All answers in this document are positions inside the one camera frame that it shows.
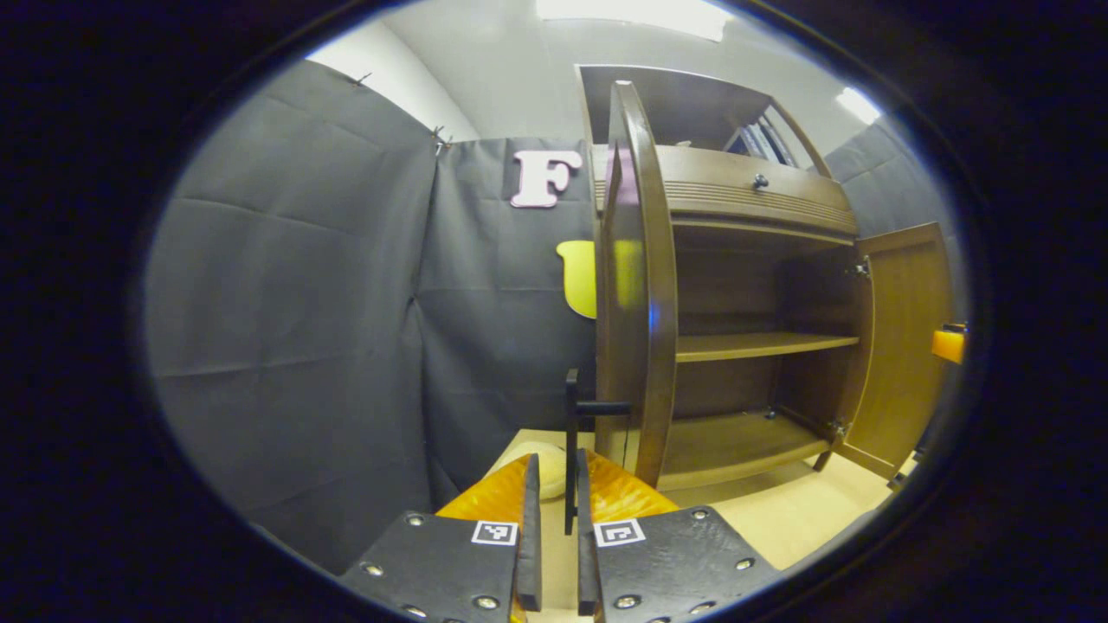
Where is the black backdrop cloth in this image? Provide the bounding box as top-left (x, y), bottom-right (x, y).
top-left (143, 59), bottom-right (966, 576)

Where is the wooden shoe cabinet door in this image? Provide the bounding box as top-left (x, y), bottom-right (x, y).
top-left (564, 80), bottom-right (679, 536)
top-left (835, 222), bottom-right (953, 481)

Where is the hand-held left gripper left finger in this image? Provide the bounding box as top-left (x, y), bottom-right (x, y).
top-left (338, 453), bottom-right (544, 623)

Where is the small ceiling light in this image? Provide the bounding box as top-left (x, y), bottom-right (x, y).
top-left (835, 87), bottom-right (882, 126)

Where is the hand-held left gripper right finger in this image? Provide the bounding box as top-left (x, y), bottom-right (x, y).
top-left (575, 448), bottom-right (782, 623)

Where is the wooden cabinet drawer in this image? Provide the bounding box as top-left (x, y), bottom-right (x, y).
top-left (593, 145), bottom-right (860, 236)

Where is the pale yellow round object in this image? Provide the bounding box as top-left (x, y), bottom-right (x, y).
top-left (498, 441), bottom-right (569, 501)

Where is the wooden double-door shoe cabinet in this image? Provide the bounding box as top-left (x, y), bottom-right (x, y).
top-left (577, 65), bottom-right (875, 494)

